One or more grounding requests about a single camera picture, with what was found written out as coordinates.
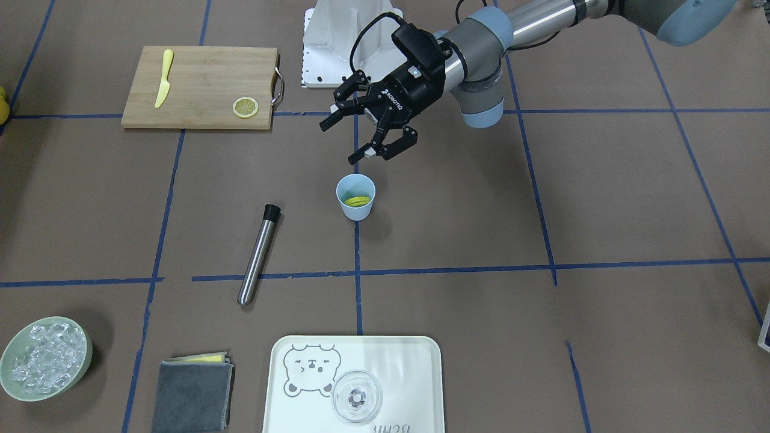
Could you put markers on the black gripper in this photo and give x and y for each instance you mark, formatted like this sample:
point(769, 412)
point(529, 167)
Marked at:
point(404, 96)

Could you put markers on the lemon half piece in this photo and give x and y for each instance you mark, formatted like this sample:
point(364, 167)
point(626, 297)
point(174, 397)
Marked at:
point(357, 202)

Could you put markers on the steel muddler black tip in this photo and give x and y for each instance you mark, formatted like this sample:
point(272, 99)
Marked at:
point(258, 257)

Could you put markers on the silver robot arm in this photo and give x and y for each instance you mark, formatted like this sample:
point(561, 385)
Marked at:
point(466, 61)

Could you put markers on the blue plastic cup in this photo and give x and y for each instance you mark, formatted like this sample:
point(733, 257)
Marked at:
point(355, 194)

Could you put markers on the thin lemon slice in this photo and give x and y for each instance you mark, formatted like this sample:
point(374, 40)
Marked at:
point(245, 107)

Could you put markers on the yellow plastic knife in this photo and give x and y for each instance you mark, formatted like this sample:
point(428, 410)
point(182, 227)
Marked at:
point(164, 83)

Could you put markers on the cream bear serving tray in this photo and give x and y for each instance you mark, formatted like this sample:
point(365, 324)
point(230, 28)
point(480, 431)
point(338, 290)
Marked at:
point(304, 369)

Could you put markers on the clear wine glass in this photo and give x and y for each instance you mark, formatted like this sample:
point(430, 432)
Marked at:
point(357, 397)

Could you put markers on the grey folded cloth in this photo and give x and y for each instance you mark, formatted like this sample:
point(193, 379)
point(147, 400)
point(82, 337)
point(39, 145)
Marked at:
point(193, 393)

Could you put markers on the green bowl of ice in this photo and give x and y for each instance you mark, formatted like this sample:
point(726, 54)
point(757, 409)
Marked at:
point(47, 358)

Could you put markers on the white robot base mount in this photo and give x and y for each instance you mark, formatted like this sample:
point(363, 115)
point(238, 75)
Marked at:
point(330, 30)

